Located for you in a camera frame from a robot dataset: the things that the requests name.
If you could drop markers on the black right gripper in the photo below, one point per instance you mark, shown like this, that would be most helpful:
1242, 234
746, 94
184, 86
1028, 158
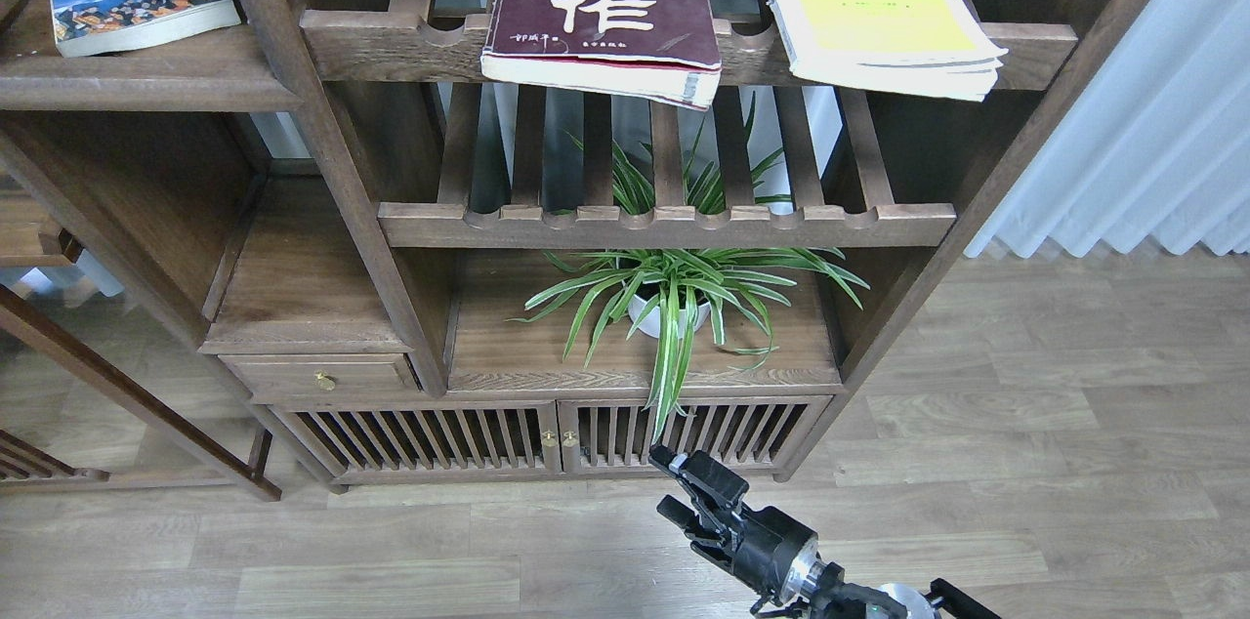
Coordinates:
770, 552

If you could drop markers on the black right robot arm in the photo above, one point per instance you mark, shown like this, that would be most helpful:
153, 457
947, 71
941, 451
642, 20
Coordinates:
891, 600

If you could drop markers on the white plant pot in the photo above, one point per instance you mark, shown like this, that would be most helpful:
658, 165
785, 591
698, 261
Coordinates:
650, 322

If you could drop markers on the green spider plant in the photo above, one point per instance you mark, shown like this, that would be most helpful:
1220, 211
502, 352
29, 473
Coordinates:
745, 281

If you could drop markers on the dark wooden bookshelf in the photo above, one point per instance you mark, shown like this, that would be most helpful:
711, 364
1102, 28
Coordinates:
298, 193

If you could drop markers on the brass drawer knob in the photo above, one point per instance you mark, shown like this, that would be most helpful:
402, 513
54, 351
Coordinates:
325, 381

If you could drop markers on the maroon book white characters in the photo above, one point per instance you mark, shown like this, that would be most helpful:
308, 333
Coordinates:
662, 50

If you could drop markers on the yellow green cover book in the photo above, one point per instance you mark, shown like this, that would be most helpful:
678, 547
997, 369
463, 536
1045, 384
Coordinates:
930, 48

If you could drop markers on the white pleated curtain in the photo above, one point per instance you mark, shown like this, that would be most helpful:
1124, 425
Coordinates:
1156, 150

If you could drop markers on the dark wooden chair frame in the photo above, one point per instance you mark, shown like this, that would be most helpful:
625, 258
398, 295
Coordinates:
33, 328

